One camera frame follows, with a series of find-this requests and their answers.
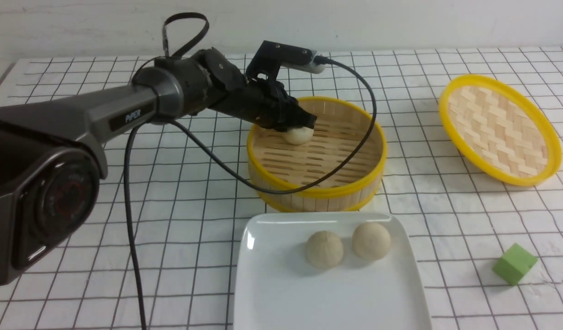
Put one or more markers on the yellow-rimmed bamboo steamer basket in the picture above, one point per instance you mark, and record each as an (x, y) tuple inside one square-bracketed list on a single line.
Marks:
[(277, 165)]

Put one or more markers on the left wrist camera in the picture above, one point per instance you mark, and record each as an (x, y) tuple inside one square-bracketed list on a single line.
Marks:
[(271, 56)]

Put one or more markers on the yellow-rimmed woven steamer lid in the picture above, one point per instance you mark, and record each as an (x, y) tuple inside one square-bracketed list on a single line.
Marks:
[(499, 130)]

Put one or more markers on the steamed bun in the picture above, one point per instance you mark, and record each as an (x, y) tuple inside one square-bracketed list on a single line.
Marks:
[(298, 136), (324, 250), (371, 241)]

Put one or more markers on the white square ceramic plate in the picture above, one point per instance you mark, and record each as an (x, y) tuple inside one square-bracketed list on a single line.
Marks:
[(278, 289)]

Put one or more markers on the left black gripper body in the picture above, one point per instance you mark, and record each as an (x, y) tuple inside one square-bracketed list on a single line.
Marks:
[(260, 102)]

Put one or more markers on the green foam cube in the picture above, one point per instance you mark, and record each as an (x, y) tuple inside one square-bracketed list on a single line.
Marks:
[(514, 264)]

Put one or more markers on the white grid-pattern tablecloth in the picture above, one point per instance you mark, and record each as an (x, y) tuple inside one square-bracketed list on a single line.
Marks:
[(189, 215)]

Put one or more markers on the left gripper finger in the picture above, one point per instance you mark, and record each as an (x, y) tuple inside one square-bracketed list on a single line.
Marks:
[(298, 119)]

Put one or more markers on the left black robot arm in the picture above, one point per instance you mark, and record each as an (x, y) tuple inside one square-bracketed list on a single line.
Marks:
[(51, 153)]

